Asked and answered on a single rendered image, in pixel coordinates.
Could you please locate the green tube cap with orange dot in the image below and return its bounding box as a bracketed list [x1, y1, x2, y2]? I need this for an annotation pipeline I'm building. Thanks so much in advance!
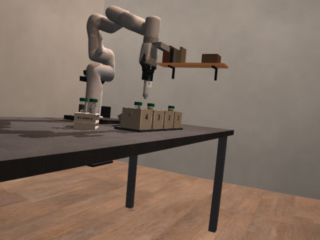
[134, 102, 143, 109]
[147, 103, 155, 110]
[168, 106, 175, 112]

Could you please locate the peach tube rack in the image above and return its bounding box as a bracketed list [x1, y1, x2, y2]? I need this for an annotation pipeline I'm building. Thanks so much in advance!
[73, 112, 100, 130]

